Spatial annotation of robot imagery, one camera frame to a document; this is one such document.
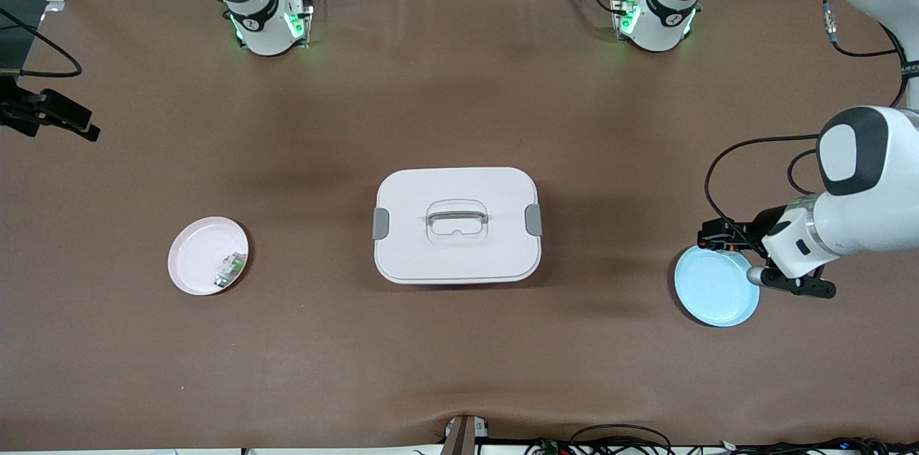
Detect pink round plate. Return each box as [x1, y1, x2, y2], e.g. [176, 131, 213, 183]
[167, 216, 250, 296]

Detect light blue round plate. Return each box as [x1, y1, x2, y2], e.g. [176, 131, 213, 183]
[673, 245, 760, 328]

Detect green and white small switch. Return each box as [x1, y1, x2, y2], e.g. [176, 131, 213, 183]
[214, 252, 248, 289]

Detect black cable loop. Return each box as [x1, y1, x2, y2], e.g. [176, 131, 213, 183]
[571, 424, 673, 455]

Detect tangled cables with connectors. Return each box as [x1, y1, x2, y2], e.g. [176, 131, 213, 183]
[524, 436, 919, 455]

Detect white lidded storage box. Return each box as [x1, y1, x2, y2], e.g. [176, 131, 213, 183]
[372, 166, 544, 286]

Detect grey metal clamp bracket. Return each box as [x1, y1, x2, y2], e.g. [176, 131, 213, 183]
[442, 414, 490, 455]

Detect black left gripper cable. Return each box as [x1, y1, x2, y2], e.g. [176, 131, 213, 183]
[704, 0, 911, 230]

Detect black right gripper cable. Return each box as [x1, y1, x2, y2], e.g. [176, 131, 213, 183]
[0, 6, 83, 78]

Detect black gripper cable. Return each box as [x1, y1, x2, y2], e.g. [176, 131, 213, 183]
[704, 0, 911, 230]
[0, 6, 83, 78]

